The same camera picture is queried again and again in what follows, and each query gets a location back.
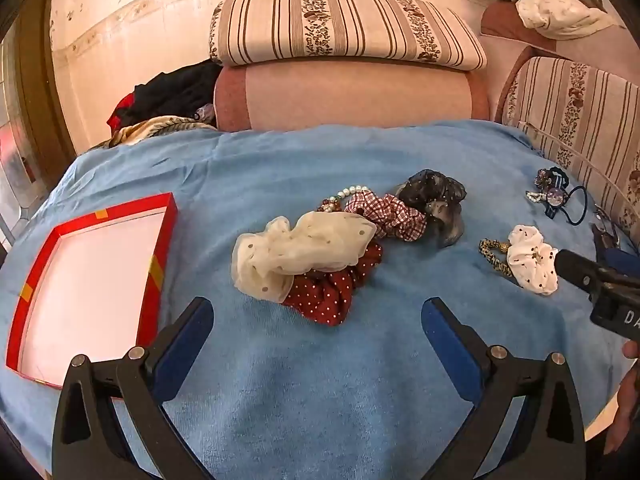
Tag red cloth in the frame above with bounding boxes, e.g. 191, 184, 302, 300
107, 94, 136, 133

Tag dark red polka dot scrunchie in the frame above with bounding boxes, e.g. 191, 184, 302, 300
280, 240, 383, 327

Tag wooden door frame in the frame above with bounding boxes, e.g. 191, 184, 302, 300
0, 0, 76, 196

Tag black clothes pile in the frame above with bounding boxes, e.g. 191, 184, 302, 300
120, 60, 221, 126

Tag grey organza scrunchie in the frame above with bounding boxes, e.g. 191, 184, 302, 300
391, 169, 468, 248

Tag pink sofa armrest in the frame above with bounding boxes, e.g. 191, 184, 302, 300
481, 2, 640, 76

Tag leopard print scrunchie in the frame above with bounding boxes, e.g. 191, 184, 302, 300
479, 238, 513, 278

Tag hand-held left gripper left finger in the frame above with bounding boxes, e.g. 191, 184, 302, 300
52, 296, 216, 480

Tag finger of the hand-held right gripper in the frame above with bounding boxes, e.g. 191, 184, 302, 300
598, 248, 640, 281
554, 248, 603, 295

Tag blue blanket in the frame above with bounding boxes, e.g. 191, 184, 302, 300
0, 120, 631, 480

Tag cream dotted organza scrunchie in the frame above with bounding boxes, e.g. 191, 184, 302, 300
231, 211, 377, 303

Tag pink bolster cushion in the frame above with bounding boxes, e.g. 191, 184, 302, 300
214, 60, 491, 132

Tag person's right hand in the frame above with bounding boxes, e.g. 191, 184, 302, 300
602, 340, 640, 453

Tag black hair ties with charms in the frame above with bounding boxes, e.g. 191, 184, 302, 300
536, 165, 588, 226

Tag red shallow box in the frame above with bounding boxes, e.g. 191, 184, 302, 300
5, 192, 179, 402

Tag gold patterned cloth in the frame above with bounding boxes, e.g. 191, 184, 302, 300
107, 116, 218, 148

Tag striped floral cushion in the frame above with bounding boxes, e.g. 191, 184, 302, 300
209, 0, 488, 72

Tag white scrunchie with dark dots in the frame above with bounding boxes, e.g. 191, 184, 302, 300
506, 225, 560, 295

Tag striped floral sofa backrest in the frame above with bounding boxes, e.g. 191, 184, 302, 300
502, 56, 640, 246

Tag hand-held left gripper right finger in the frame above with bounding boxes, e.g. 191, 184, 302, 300
421, 297, 586, 480

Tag white crumpled cloth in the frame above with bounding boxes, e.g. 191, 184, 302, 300
516, 0, 626, 41

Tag dark hair clip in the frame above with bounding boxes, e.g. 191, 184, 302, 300
592, 205, 623, 261

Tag red plaid scrunchie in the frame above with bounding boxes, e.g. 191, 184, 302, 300
345, 192, 427, 242

